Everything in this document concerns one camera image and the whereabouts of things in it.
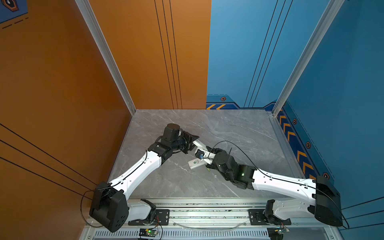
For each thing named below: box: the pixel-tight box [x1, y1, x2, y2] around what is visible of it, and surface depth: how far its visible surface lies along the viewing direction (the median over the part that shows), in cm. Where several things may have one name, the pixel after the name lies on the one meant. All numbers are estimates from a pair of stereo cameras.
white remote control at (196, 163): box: [188, 158, 208, 170], surface depth 92 cm
